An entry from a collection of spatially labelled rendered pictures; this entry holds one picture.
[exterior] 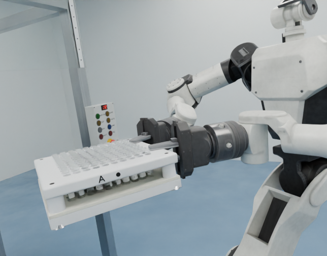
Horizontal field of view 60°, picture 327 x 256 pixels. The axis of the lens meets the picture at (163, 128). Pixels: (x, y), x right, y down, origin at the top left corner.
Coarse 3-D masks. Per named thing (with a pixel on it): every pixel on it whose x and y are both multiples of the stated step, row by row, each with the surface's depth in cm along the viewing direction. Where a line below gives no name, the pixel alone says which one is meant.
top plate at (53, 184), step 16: (144, 144) 66; (48, 160) 63; (128, 160) 54; (144, 160) 53; (160, 160) 53; (176, 160) 55; (48, 176) 51; (80, 176) 48; (96, 176) 48; (112, 176) 49; (48, 192) 45; (64, 192) 46
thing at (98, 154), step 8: (112, 144) 66; (120, 144) 66; (72, 152) 63; (80, 152) 62; (88, 152) 62; (96, 152) 63; (104, 152) 59; (112, 152) 58; (120, 152) 59; (128, 152) 56; (64, 160) 59; (72, 160) 57; (80, 160) 55; (88, 160) 55; (96, 160) 57; (104, 184) 55; (112, 184) 56
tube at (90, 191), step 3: (84, 165) 52; (87, 165) 51; (84, 168) 51; (87, 168) 51; (87, 189) 51; (90, 189) 51; (93, 189) 52; (87, 192) 52; (90, 192) 52; (93, 192) 52; (90, 195) 52
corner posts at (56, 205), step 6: (162, 168) 55; (168, 168) 55; (174, 168) 55; (162, 174) 56; (168, 174) 55; (174, 174) 55; (54, 198) 45; (60, 198) 46; (48, 204) 46; (54, 204) 45; (60, 204) 46; (48, 210) 46; (54, 210) 46; (60, 210) 46
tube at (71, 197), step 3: (63, 171) 49; (66, 171) 49; (69, 171) 50; (63, 174) 49; (66, 174) 49; (69, 174) 50; (69, 195) 50; (72, 195) 50; (69, 198) 50; (72, 198) 50; (69, 201) 50
